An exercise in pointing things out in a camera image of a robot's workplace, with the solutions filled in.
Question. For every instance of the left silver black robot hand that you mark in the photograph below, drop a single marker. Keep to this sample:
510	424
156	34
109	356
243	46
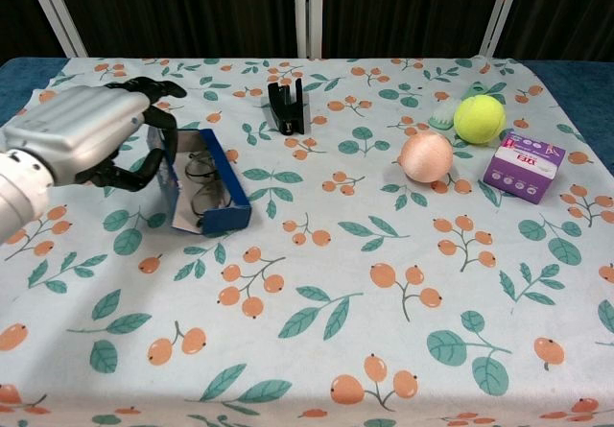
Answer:
81	129

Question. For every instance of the purple white small carton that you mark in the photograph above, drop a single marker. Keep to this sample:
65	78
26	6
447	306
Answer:
520	177

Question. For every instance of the peach coloured ball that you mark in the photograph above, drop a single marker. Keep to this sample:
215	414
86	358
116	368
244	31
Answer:
427	158

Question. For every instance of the thin-framed eyeglasses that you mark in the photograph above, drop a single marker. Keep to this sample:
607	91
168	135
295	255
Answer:
201	169

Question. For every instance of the black pleated curtain panel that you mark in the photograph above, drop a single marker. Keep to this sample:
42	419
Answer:
182	9
408	9
19	14
566	9

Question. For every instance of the green white cleaning brush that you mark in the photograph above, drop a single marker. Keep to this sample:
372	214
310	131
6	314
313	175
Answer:
441	116

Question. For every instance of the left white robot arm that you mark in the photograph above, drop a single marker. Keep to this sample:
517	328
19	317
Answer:
19	192

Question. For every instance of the blue cardboard box tray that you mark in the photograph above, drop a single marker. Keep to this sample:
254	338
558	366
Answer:
230	218

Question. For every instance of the floral fruit print tablecloth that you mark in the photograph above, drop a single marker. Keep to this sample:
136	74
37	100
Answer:
336	326

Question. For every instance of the yellow tennis ball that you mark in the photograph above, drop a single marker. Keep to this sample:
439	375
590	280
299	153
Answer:
479	119

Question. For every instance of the white partition frame post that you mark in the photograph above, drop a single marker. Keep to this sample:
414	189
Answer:
57	14
499	14
309	14

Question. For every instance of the black stapler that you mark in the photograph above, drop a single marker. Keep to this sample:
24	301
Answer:
288	110

